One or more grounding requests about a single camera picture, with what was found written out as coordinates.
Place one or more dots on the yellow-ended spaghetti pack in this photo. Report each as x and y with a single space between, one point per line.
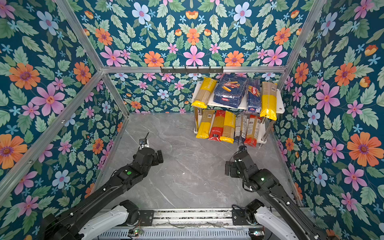
269 101

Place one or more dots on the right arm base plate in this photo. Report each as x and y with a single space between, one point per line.
242 217

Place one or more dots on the narrow yellow spaghetti pack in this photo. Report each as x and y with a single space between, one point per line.
229 128

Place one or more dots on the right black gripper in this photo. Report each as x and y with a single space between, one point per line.
240 153

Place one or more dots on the red-yellow labelled spaghetti pack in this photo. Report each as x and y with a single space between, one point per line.
253 131

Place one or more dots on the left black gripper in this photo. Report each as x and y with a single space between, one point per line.
155 157

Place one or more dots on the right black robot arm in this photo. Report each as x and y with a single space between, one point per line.
292 224

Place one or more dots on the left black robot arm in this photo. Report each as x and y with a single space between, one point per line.
70 224

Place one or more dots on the yellow Pastatime spaghetti pack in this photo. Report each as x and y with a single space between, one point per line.
206 89

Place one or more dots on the red spaghetti pack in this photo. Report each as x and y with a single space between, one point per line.
217 126

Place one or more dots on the wide yellow spaghetti pack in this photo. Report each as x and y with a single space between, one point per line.
205 125

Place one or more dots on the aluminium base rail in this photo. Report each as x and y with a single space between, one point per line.
192 219

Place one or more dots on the blue Barilla spaghetti pack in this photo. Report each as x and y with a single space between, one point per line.
254 96

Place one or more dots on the white-label clear spaghetti pack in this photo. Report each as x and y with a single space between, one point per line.
240 128

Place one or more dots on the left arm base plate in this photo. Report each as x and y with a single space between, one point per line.
146 218

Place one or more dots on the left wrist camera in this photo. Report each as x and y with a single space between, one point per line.
143 143

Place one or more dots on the black hook rail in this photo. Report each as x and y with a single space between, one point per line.
188 70

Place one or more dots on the blue Barilla pasta box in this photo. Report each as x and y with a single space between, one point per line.
230 90

